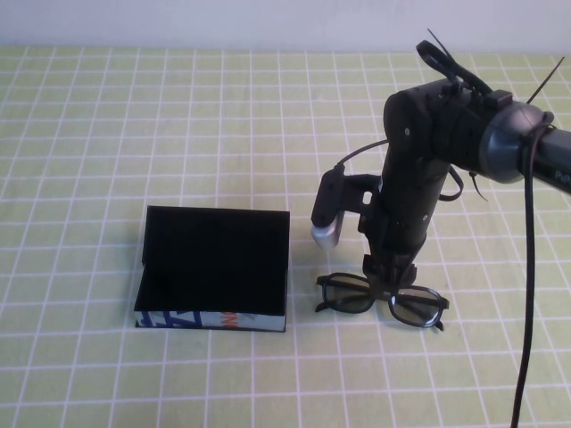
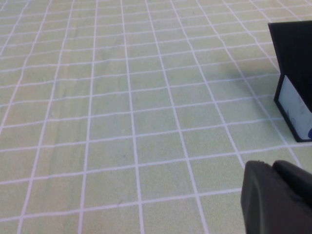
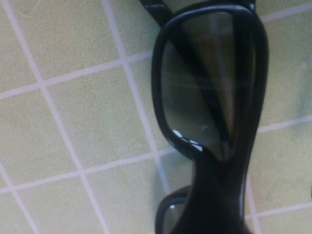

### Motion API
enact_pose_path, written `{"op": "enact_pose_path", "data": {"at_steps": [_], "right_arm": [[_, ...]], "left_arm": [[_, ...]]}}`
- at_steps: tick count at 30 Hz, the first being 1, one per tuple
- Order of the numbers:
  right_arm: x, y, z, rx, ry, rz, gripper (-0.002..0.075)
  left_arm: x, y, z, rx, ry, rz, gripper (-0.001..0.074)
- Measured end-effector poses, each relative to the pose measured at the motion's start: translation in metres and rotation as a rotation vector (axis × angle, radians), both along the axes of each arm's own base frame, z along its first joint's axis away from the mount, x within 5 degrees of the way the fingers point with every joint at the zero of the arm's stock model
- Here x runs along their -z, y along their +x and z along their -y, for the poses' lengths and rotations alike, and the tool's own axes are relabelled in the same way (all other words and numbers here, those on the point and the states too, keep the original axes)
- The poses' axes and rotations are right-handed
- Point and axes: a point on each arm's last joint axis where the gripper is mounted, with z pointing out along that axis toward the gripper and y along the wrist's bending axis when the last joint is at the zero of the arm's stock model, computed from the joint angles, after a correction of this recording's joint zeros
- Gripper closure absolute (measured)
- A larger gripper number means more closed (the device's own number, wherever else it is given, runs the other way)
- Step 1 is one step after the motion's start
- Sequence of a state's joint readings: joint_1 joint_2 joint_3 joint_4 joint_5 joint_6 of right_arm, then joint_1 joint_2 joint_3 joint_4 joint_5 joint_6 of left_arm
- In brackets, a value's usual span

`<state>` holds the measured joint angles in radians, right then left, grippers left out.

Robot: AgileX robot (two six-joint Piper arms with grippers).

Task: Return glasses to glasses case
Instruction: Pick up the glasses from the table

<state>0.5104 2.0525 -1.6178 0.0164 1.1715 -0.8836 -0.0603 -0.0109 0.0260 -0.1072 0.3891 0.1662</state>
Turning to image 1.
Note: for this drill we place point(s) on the black printed glasses case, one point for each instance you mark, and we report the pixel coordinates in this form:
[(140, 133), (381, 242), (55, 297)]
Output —
[(214, 254)]

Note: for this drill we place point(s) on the black right camera bracket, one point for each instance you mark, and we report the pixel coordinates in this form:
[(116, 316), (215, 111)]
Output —
[(357, 191)]

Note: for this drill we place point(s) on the black zip tie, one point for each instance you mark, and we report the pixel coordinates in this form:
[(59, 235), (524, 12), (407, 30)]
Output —
[(548, 80), (439, 43), (474, 180)]

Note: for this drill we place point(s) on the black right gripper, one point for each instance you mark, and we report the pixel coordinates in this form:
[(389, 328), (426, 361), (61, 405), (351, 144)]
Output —
[(397, 232)]

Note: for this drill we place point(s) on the green checkered tablecloth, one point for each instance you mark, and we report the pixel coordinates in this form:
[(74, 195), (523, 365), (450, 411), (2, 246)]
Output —
[(89, 134)]

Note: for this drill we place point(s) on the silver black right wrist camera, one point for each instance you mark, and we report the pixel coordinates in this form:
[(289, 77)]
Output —
[(328, 209)]

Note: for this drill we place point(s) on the black framed glasses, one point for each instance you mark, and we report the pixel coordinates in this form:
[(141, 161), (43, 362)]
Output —
[(439, 305)]

